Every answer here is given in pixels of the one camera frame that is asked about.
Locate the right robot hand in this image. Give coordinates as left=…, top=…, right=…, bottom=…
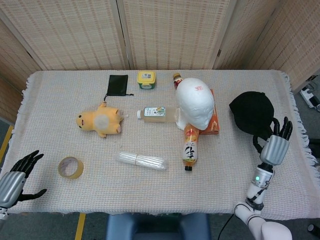
left=252, top=116, right=293, bottom=166

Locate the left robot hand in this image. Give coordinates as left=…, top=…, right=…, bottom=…
left=0, top=149, right=48, bottom=208

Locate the black cap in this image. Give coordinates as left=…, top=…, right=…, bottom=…
left=229, top=91, right=276, bottom=138

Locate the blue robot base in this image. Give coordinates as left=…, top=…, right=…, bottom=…
left=106, top=212, right=211, bottom=240

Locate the orange juice bottle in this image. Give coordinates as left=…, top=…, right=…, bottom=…
left=183, top=123, right=202, bottom=172

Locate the white foam mannequin head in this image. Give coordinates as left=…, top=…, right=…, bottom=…
left=175, top=77, right=216, bottom=131

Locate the yellow tape roll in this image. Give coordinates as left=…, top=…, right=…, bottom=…
left=58, top=156, right=85, bottom=180

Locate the white power strip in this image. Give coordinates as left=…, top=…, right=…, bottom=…
left=299, top=74, right=320, bottom=109

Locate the orange cardboard box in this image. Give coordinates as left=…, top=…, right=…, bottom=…
left=199, top=88, right=221, bottom=135

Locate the yellow plush toy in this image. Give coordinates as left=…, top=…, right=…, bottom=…
left=76, top=102, right=124, bottom=139

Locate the clear bottle with pale drink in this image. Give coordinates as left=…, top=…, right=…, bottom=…
left=136, top=106, right=181, bottom=124

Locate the red labelled drink bottle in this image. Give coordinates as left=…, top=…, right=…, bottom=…
left=172, top=72, right=185, bottom=91

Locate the white woven tablecloth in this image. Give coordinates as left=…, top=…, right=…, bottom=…
left=9, top=69, right=320, bottom=216

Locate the clear pack of white straws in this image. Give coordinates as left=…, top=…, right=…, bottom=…
left=115, top=151, right=170, bottom=171

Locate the green tub with yellow lid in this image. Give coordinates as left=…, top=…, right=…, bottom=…
left=136, top=70, right=158, bottom=91

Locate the woven folding screen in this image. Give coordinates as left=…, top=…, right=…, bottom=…
left=0, top=0, right=320, bottom=123

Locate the black cable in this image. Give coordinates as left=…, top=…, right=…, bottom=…
left=218, top=213, right=235, bottom=240

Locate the black drawstring pouch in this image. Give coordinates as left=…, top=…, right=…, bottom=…
left=103, top=74, right=134, bottom=102

